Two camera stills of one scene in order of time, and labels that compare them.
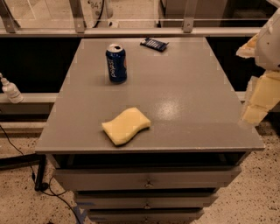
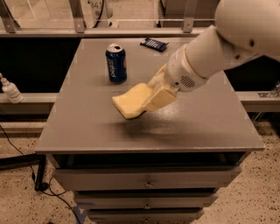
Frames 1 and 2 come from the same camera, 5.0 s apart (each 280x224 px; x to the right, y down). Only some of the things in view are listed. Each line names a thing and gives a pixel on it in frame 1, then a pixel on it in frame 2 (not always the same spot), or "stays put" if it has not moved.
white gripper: x=269 y=46 to x=180 y=72
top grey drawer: x=73 y=179 stays put
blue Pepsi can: x=116 y=63 stays put
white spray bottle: x=11 y=91 stays put
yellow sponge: x=121 y=129 to x=129 y=104
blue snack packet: x=155 y=45 stays put
